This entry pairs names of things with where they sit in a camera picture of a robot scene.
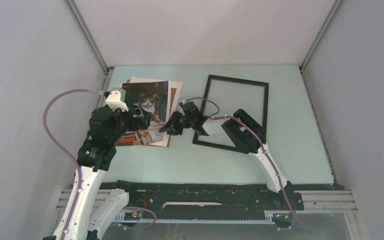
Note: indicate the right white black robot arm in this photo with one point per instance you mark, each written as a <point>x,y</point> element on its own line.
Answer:
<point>248,137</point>

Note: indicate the left aluminium corner post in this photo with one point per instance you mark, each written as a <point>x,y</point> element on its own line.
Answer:
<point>86,33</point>

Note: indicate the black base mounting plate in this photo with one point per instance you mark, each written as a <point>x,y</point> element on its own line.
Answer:
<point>201,201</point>

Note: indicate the cat photo print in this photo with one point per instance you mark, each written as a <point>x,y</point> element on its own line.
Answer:
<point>147,109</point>

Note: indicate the right aluminium corner post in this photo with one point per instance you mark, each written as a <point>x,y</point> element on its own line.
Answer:
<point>321,33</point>

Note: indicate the black picture frame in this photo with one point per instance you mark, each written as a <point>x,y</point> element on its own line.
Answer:
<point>224,96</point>

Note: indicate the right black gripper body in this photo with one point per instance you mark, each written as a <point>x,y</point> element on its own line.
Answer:
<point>183,120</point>

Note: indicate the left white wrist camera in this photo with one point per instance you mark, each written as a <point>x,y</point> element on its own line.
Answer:
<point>116,100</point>

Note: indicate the white photo mat board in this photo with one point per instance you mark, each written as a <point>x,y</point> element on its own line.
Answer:
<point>157,97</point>

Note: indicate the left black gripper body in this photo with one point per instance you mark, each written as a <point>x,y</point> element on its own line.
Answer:
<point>130,123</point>

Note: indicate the aluminium corner post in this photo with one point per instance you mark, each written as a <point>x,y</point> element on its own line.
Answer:
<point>86,33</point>
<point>321,33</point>

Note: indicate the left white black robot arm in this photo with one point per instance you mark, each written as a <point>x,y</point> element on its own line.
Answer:
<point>79,222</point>

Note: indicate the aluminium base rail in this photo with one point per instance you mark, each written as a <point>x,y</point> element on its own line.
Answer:
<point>329,202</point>

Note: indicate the white cable duct strip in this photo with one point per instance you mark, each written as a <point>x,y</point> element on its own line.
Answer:
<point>121,218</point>

